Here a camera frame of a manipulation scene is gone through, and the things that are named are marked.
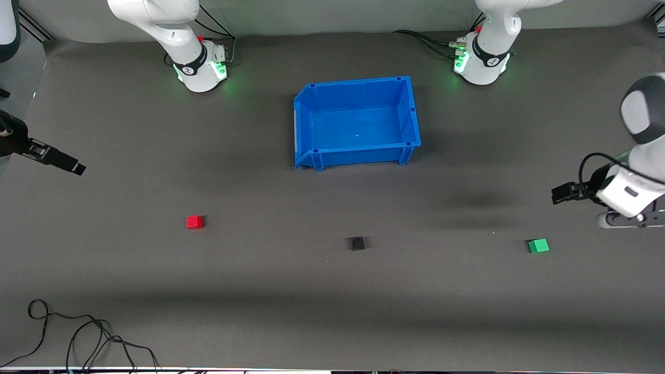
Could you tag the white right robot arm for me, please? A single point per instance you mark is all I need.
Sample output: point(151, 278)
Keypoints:
point(176, 31)

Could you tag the aluminium frame rail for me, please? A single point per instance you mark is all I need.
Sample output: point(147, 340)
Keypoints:
point(657, 18)
point(35, 25)

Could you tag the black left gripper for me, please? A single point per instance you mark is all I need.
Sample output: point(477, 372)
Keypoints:
point(591, 187)

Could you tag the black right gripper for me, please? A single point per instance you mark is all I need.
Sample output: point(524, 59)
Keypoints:
point(14, 138)

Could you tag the green cube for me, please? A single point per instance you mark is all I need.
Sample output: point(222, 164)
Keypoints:
point(539, 245)

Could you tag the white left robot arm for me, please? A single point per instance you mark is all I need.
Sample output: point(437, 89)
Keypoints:
point(488, 52)

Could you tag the dark grey table mat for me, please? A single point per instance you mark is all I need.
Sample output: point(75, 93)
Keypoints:
point(332, 301)

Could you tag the blue plastic bin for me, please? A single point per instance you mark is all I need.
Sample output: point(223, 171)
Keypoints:
point(358, 124)

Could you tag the red cube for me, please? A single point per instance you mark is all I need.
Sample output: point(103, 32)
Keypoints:
point(195, 222)

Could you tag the black cube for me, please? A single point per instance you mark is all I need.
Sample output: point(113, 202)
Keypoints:
point(357, 243)

